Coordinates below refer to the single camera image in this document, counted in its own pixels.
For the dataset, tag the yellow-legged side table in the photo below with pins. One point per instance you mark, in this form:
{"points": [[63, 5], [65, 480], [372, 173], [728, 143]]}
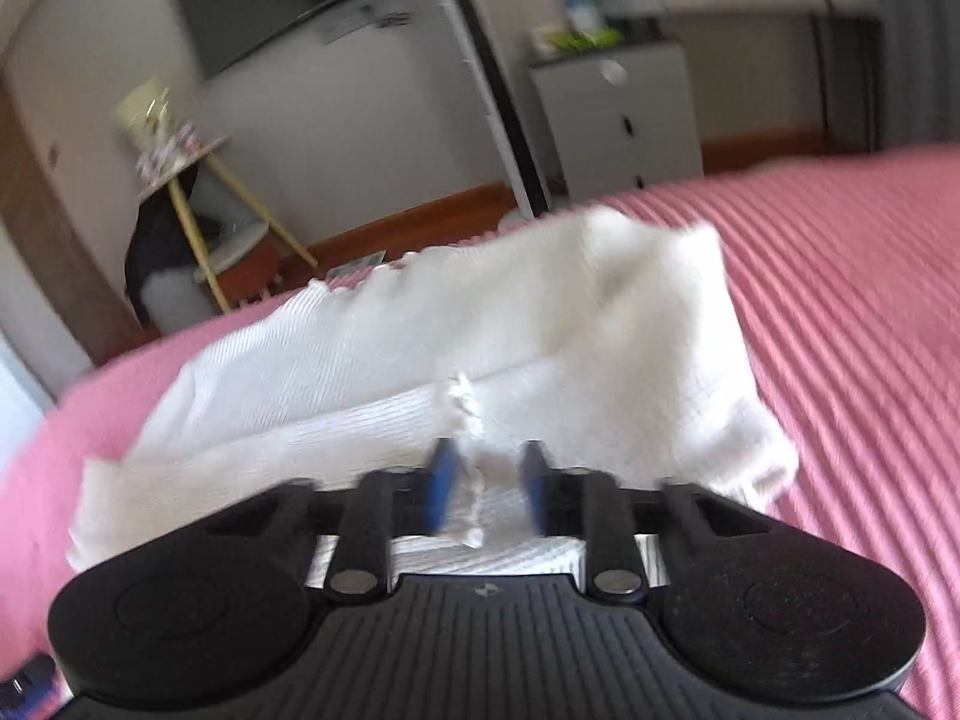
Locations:
{"points": [[182, 202]]}

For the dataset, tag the wooden door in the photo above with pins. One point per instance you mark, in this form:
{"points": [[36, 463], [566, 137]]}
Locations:
{"points": [[45, 225]]}

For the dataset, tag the white knit sweater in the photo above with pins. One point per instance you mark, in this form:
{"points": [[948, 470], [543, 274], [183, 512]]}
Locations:
{"points": [[450, 330]]}

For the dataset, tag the grey nightstand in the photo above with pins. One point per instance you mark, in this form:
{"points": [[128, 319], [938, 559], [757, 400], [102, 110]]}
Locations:
{"points": [[600, 135]]}

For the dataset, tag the white tower air conditioner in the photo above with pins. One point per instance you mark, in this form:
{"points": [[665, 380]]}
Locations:
{"points": [[480, 75]]}

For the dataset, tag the pink ribbed blanket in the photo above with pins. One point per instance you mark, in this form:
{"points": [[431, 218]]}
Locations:
{"points": [[847, 315]]}

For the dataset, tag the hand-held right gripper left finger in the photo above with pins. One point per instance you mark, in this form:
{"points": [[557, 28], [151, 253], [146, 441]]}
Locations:
{"points": [[442, 480]]}

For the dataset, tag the green leafy item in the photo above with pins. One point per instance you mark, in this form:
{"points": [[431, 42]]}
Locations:
{"points": [[585, 37]]}

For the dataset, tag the black wall television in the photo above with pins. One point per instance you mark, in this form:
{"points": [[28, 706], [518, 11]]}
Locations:
{"points": [[262, 7]]}

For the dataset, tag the grey curtain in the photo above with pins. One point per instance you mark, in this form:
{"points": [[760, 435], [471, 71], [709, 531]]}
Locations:
{"points": [[922, 37]]}

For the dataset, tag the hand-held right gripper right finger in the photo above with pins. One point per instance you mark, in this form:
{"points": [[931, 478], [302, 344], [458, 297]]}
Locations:
{"points": [[534, 484]]}

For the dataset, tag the wrapped flower bouquet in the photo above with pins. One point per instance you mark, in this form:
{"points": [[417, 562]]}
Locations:
{"points": [[146, 112]]}

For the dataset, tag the grey waste bin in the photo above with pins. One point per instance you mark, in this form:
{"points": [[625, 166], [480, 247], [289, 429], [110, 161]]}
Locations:
{"points": [[176, 300]]}

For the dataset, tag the blue and white box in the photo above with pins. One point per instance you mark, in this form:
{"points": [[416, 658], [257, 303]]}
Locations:
{"points": [[581, 4]]}

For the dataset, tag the black clothing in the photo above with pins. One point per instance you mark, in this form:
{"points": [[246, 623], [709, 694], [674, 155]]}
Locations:
{"points": [[157, 240]]}

